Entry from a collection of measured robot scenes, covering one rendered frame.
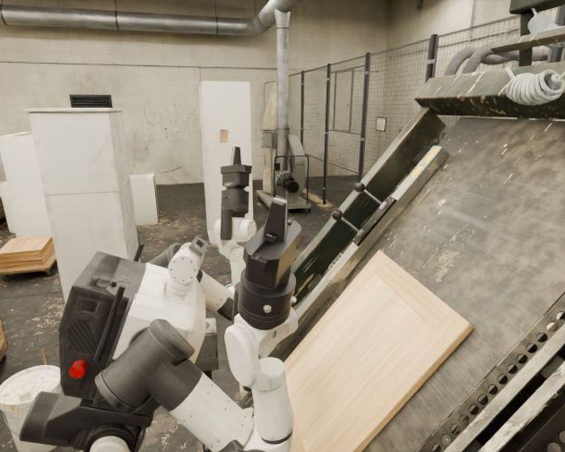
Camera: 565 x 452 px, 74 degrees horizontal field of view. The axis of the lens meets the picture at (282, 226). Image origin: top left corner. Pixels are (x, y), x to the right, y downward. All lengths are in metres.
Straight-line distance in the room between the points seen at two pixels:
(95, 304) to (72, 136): 2.64
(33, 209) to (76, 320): 4.56
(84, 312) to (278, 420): 0.45
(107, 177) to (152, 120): 5.88
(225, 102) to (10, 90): 5.79
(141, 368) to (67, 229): 2.92
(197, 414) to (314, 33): 9.51
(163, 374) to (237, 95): 4.34
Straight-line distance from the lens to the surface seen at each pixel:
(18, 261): 4.89
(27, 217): 5.49
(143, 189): 6.14
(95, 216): 3.53
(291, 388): 1.25
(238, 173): 1.17
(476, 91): 1.34
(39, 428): 1.17
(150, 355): 0.75
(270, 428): 0.77
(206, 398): 0.78
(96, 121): 3.40
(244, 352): 0.64
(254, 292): 0.57
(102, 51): 9.38
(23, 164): 5.38
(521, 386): 0.75
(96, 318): 0.91
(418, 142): 1.58
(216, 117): 4.85
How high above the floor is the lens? 1.77
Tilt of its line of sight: 18 degrees down
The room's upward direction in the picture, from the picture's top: straight up
